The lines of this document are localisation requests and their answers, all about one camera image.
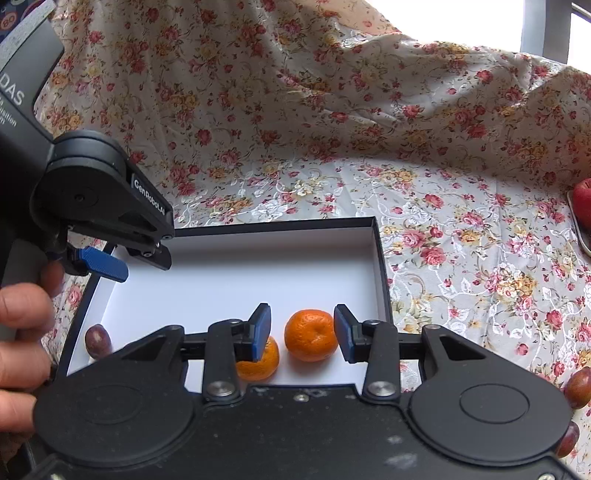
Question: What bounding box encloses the mandarin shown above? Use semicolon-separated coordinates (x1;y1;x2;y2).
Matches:
283;309;339;363
236;336;280;382

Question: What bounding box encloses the purple plum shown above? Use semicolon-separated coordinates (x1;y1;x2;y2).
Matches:
556;421;580;458
84;324;113;360
564;367;591;410

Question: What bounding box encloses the purple plum front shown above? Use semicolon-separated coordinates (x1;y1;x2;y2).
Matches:
556;421;580;458

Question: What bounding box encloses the person left hand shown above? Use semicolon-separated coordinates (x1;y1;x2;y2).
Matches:
1;262;64;433

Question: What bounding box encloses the black white cardboard box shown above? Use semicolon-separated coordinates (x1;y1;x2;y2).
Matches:
58;217;393;376

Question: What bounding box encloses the floral tablecloth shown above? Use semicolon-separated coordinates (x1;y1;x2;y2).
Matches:
32;0;591;478

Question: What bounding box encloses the green rectangular plate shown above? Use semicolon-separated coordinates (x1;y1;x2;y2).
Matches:
566;190;591;258

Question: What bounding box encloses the red apple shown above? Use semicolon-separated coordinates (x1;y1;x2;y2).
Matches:
572;178;591;228

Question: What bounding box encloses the grey window frame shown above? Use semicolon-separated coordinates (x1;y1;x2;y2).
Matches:
520;0;590;64

